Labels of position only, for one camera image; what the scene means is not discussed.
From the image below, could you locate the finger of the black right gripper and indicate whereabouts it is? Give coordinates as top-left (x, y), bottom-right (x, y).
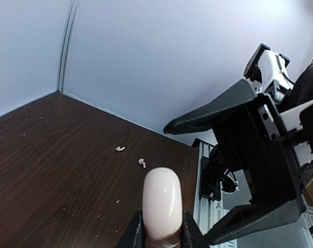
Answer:
top-left (163, 79), bottom-right (257, 135)
top-left (202, 198), bottom-right (305, 245)

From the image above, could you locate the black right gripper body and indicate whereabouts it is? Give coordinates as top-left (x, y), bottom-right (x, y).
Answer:
top-left (213, 94), bottom-right (303, 206)

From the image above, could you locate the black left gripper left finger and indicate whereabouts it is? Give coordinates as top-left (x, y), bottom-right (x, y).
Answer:
top-left (116, 210), bottom-right (146, 248)

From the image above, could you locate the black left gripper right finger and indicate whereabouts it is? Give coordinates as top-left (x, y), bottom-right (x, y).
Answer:
top-left (181, 211), bottom-right (210, 248)

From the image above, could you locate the white oval charging case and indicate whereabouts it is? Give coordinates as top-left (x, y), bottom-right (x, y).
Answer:
top-left (142, 167), bottom-right (182, 247)

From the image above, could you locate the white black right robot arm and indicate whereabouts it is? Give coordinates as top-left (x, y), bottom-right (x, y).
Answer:
top-left (163, 44), bottom-right (313, 247)

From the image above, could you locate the aluminium front rail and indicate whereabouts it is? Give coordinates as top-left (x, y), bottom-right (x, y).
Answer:
top-left (192, 138), bottom-right (227, 234)

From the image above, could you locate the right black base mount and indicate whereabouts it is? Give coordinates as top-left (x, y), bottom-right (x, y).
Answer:
top-left (200, 144), bottom-right (237, 201)

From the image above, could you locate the right aluminium frame post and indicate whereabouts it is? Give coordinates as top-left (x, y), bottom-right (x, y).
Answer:
top-left (57, 0), bottom-right (81, 93)

